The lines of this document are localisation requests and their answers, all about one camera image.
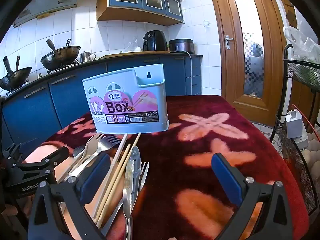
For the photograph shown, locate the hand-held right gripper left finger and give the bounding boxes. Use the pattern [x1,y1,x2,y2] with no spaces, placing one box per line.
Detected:
[27,152,112,240]

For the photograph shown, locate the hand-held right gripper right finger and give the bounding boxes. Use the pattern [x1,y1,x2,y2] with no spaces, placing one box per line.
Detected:
[211,152,298,240]

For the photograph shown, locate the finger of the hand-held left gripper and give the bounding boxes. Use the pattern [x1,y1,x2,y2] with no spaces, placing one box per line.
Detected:
[14,146,70,171]
[7,166,58,187]

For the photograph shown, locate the light blue utensil box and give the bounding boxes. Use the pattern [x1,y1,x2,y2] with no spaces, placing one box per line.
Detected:
[82,63,170,134]

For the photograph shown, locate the cream plastic fork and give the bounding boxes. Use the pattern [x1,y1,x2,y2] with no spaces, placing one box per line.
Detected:
[64,132,105,178]

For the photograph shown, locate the wooden chopstick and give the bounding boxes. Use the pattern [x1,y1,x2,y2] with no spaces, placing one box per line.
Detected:
[99,132,142,228]
[96,143,131,222]

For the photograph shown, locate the red floral blanket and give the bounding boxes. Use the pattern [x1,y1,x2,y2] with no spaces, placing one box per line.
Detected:
[24,95,310,240]

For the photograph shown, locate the blue kitchen base cabinets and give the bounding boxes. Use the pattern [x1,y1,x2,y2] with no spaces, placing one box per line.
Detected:
[0,54,203,153]

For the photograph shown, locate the gas stove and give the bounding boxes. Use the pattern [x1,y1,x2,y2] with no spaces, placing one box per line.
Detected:
[47,66,78,75]

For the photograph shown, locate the white power adapter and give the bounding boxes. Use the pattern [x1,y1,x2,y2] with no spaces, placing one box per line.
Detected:
[285,109,304,139]

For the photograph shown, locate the small black wok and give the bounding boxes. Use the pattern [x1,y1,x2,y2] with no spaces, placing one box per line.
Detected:
[0,56,33,91]

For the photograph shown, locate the pile of eggs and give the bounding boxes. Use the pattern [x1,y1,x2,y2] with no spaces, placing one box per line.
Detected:
[300,132,320,180]

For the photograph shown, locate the large black wok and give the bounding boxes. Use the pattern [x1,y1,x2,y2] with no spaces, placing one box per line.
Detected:
[40,39,82,70]

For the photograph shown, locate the wooden door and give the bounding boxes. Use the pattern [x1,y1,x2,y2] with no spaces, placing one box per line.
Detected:
[207,0,288,128]

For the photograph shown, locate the steel kettle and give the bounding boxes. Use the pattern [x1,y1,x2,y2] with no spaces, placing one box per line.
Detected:
[79,51,96,63]

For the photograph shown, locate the clear plastic bag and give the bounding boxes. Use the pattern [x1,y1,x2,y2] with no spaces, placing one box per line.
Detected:
[124,42,143,53]

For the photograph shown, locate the dark rice cooker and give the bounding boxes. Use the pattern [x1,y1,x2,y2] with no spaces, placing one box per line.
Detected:
[169,39,195,54]

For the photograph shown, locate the black air fryer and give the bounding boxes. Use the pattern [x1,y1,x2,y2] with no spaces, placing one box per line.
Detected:
[143,30,168,52]

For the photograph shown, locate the white plastic bags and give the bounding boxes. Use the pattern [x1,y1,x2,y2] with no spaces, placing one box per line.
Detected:
[283,26,320,63]

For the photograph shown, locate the grey range hood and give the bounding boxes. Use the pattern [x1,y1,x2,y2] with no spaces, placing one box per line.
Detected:
[12,0,88,28]

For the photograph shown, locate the grey floor cable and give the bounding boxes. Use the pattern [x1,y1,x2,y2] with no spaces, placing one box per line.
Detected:
[252,122,283,153]

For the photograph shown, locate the white power cable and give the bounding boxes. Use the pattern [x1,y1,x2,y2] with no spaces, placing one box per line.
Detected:
[185,51,194,96]

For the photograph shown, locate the black wire rack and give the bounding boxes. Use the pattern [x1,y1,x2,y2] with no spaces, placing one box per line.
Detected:
[275,44,320,215]

